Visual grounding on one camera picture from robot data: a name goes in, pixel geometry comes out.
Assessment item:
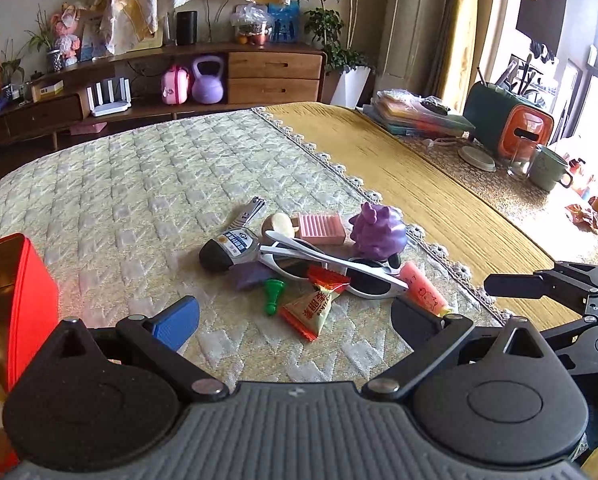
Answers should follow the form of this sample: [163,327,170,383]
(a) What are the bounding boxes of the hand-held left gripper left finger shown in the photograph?
[54,296,230,403]

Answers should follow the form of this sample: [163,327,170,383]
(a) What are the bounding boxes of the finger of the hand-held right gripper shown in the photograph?
[484,261,598,317]
[542,320,598,376]

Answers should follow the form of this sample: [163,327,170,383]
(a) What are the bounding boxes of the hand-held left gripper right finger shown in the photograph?
[361,296,555,396]

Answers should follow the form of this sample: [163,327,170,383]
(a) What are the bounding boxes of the white sunglasses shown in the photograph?
[258,230,410,301]

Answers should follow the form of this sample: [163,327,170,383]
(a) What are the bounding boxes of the black capped small bottle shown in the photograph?
[199,228,263,274]

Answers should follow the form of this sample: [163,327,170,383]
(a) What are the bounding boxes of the purple toy figure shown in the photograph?
[348,202,409,261]

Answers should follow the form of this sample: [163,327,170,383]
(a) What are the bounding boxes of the green pawn piece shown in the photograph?
[264,280,285,317]

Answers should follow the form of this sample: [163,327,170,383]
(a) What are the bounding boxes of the red candy packet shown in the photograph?
[278,266,353,342]

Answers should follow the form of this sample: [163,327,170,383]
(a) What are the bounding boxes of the red metal box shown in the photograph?
[0,232,60,467]

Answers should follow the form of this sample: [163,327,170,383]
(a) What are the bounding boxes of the purple wedge block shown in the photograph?
[229,262,276,291]

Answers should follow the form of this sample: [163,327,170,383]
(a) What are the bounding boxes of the green mug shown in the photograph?
[528,144,574,192]

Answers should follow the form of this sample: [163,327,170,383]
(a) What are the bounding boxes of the clear drinking glass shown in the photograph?
[507,141,536,179]

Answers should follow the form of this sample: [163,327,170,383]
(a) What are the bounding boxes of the silver nail clipper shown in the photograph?
[231,197,266,234]

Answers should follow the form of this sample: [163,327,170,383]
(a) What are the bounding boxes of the pink ridged block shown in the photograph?
[297,212,348,246]

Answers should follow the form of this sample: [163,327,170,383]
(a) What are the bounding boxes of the white round lid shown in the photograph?
[458,145,497,173]

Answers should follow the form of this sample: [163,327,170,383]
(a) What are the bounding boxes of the yellow tablecloth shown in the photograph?
[264,101,582,331]

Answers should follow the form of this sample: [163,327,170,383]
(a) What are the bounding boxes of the quilted mat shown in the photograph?
[0,107,497,386]

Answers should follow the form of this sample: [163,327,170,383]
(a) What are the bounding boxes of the beige round shell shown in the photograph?
[261,212,300,241]

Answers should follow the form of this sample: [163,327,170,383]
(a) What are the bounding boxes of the green orange pen holder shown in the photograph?
[462,81,556,160]

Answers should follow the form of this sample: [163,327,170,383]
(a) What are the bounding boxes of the white router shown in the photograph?
[86,78,132,118]

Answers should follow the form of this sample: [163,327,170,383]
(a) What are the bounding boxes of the pink toy case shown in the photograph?
[161,64,190,106]

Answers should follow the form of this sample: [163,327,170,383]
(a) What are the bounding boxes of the purple kettlebell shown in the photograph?
[191,55,225,105]

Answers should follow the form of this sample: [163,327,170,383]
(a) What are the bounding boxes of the white planter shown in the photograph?
[330,65,372,109]

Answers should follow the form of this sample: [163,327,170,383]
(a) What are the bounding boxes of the yellow curtain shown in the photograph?
[435,0,486,103]

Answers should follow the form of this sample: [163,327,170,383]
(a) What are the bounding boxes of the small yellow carton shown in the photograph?
[31,80,64,103]

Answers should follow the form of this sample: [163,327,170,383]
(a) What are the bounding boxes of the wooden media cabinet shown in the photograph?
[0,42,328,151]

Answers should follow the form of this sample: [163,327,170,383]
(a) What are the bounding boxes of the black cylinder speaker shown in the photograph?
[176,10,199,46]

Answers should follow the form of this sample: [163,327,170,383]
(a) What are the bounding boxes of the clear bag of fruit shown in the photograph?
[230,3,272,46]

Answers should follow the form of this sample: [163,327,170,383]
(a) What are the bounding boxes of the pink flower doll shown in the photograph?
[50,3,90,68]

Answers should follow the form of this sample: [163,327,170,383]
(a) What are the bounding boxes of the green potted tree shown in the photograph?
[293,0,380,73]

